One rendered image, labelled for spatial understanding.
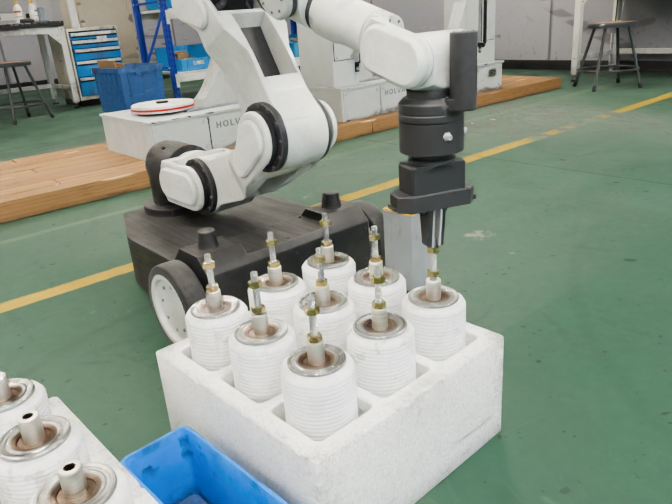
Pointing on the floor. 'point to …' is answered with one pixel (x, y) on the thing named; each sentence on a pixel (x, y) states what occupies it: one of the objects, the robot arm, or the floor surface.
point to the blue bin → (194, 472)
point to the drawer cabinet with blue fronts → (85, 59)
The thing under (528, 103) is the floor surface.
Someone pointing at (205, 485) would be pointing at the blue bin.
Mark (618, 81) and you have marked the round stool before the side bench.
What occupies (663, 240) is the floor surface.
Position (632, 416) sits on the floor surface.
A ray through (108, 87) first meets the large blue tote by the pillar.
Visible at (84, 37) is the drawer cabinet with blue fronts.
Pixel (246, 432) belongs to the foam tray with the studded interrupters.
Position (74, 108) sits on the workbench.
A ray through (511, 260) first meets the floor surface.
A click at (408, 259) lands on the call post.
